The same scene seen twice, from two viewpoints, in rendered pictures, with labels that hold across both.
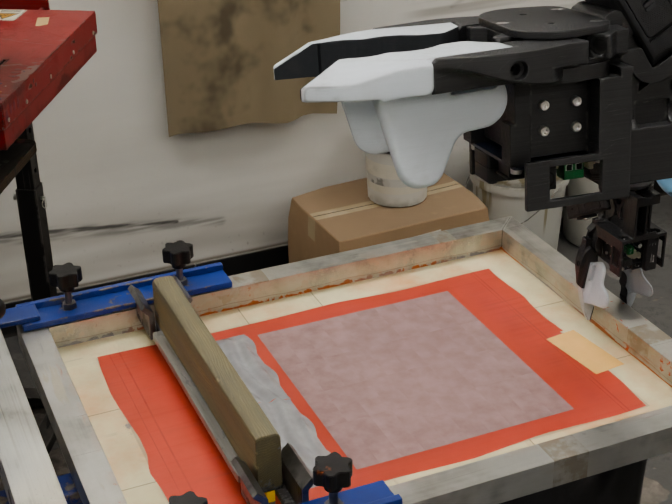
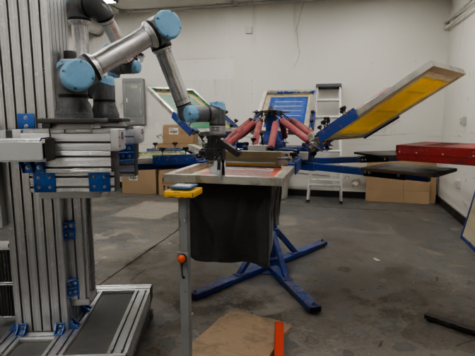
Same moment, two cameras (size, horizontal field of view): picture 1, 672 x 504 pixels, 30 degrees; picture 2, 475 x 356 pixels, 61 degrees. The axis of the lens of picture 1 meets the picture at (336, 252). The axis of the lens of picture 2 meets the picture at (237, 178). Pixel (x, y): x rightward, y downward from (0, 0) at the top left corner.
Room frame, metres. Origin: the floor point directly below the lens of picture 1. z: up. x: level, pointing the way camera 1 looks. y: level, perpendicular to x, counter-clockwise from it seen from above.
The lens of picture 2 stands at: (2.73, -1.86, 1.26)
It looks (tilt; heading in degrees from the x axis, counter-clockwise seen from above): 8 degrees down; 127
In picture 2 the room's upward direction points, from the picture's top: straight up
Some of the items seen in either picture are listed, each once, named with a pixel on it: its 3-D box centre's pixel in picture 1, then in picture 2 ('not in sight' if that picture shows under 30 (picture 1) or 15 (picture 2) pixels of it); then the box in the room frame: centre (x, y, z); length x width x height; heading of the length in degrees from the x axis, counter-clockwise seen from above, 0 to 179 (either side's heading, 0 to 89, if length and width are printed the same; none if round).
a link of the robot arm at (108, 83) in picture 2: not in sight; (102, 87); (0.81, -0.50, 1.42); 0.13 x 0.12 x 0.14; 16
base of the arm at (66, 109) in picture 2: not in sight; (73, 106); (1.13, -0.88, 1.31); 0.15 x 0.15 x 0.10
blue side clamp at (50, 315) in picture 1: (127, 311); (294, 165); (1.55, 0.30, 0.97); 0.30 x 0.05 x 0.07; 113
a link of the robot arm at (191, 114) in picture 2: not in sight; (196, 114); (1.45, -0.47, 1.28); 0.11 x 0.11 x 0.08; 65
